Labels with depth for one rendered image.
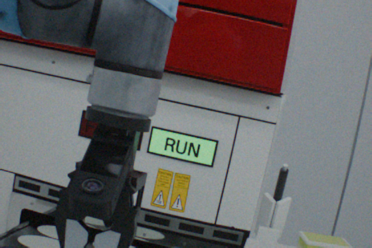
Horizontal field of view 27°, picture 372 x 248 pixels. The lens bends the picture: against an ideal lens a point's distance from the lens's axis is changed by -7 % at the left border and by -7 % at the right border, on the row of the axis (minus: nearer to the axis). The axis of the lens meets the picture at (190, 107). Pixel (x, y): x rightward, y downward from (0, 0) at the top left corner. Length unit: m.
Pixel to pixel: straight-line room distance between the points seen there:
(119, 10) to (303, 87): 2.10
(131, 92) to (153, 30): 0.07
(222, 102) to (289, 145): 1.50
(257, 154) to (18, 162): 0.44
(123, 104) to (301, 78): 2.09
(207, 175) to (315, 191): 1.52
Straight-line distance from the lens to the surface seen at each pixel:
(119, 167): 0.82
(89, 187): 0.78
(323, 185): 2.92
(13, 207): 1.51
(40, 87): 1.49
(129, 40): 0.83
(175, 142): 1.43
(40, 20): 0.81
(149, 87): 0.84
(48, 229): 1.46
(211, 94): 1.42
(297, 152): 2.91
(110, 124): 0.84
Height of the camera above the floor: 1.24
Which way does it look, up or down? 3 degrees down
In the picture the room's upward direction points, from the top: 12 degrees clockwise
